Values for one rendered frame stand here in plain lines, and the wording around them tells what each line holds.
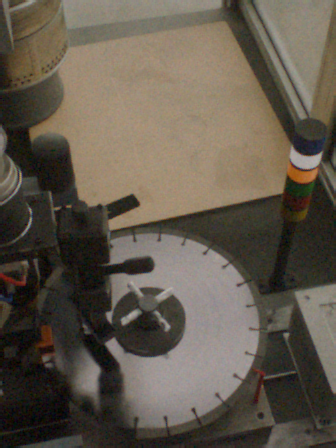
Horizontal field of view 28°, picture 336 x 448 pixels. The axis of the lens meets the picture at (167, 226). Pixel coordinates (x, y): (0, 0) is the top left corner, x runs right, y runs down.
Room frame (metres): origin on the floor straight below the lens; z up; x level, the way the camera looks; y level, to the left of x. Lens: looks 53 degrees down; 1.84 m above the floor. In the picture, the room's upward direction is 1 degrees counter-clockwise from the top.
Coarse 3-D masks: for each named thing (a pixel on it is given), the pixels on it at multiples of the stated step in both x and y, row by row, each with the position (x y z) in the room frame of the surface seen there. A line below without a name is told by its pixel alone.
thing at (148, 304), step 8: (128, 288) 0.53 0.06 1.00; (136, 288) 0.53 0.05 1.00; (136, 296) 0.52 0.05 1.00; (144, 296) 0.51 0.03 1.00; (152, 296) 0.51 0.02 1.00; (160, 296) 0.51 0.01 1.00; (168, 296) 0.52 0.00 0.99; (144, 304) 0.50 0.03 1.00; (152, 304) 0.50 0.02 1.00; (136, 312) 0.49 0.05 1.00; (144, 312) 0.49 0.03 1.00; (152, 312) 0.49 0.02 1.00; (120, 320) 0.48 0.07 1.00; (128, 320) 0.48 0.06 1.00; (160, 320) 0.47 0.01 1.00; (168, 328) 0.46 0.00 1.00
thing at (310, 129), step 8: (304, 120) 0.71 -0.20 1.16; (312, 120) 0.71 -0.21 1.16; (296, 128) 0.69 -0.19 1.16; (304, 128) 0.69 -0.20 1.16; (312, 128) 0.69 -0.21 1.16; (320, 128) 0.69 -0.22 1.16; (296, 136) 0.69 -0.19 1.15; (304, 136) 0.68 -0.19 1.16; (312, 136) 0.68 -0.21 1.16; (320, 136) 0.68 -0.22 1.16; (296, 144) 0.68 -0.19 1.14; (304, 144) 0.67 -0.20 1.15; (312, 144) 0.67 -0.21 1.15; (320, 144) 0.67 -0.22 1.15; (304, 152) 0.67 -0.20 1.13; (312, 152) 0.67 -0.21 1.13
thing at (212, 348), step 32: (128, 256) 0.62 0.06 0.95; (160, 256) 0.62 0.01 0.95; (192, 256) 0.62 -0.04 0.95; (64, 288) 0.56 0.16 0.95; (160, 288) 0.56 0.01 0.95; (192, 288) 0.56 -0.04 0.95; (224, 288) 0.56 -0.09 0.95; (64, 320) 0.50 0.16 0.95; (192, 320) 0.50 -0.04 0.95; (224, 320) 0.50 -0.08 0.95; (256, 320) 0.50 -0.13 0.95; (64, 352) 0.45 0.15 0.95; (96, 352) 0.45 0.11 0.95; (128, 352) 0.45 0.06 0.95; (192, 352) 0.45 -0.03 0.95; (224, 352) 0.45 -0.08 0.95; (64, 384) 0.40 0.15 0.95; (96, 384) 0.40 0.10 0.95; (128, 384) 0.40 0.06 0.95; (160, 384) 0.40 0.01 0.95; (192, 384) 0.40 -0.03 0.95; (224, 384) 0.40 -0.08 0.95; (96, 416) 0.35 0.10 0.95; (128, 416) 0.35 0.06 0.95; (160, 416) 0.35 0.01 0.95; (192, 416) 0.35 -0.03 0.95
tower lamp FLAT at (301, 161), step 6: (294, 150) 0.68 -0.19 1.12; (294, 156) 0.68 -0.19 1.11; (300, 156) 0.67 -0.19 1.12; (306, 156) 0.67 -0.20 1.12; (312, 156) 0.67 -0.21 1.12; (318, 156) 0.68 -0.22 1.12; (294, 162) 0.68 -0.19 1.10; (300, 162) 0.67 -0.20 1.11; (306, 162) 0.67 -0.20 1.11; (312, 162) 0.67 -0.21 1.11; (318, 162) 0.68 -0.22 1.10; (300, 168) 0.67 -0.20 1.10; (306, 168) 0.67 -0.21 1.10; (312, 168) 0.67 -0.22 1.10
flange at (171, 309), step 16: (144, 288) 0.55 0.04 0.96; (128, 304) 0.52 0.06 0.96; (160, 304) 0.52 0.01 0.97; (176, 304) 0.52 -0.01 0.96; (112, 320) 0.50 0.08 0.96; (144, 320) 0.49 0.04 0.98; (176, 320) 0.50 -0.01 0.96; (128, 336) 0.47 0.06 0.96; (144, 336) 0.47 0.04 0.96; (160, 336) 0.47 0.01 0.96; (176, 336) 0.47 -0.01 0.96; (144, 352) 0.45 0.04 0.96; (160, 352) 0.45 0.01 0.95
